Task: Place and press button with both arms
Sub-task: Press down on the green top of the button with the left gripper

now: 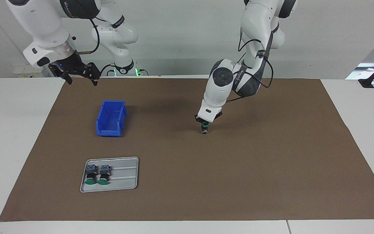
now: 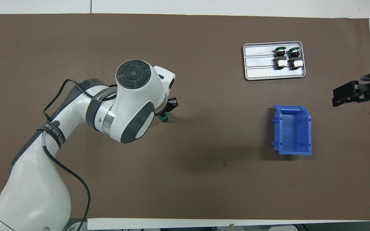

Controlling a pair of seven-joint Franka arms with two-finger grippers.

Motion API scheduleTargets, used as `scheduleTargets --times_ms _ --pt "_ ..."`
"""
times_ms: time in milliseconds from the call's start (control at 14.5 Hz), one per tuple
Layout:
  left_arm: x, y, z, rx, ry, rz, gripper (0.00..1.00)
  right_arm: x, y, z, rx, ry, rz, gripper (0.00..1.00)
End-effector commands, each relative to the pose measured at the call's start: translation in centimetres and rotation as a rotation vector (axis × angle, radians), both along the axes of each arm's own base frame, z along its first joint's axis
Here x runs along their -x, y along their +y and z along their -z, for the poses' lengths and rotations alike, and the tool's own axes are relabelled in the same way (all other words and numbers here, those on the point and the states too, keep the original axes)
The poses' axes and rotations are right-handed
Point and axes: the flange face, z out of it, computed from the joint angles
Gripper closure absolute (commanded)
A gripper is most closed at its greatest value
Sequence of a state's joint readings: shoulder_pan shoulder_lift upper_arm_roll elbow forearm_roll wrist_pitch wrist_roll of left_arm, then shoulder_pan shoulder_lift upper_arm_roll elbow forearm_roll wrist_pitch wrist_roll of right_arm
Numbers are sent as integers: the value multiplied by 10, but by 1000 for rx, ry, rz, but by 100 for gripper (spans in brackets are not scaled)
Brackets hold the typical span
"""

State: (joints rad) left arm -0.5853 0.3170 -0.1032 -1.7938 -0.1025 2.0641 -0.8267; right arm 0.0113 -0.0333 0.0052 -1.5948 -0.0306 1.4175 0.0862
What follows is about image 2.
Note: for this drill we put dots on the grey metal tray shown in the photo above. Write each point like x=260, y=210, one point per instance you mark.
x=259, y=64

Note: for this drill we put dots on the brown paper table mat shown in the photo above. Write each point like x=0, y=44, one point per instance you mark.
x=204, y=160

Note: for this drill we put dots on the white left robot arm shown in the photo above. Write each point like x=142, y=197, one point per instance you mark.
x=133, y=96

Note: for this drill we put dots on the green push button switch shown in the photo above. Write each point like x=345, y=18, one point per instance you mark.
x=280, y=57
x=295, y=57
x=163, y=118

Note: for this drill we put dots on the blue plastic storage bin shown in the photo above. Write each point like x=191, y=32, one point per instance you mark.
x=295, y=131

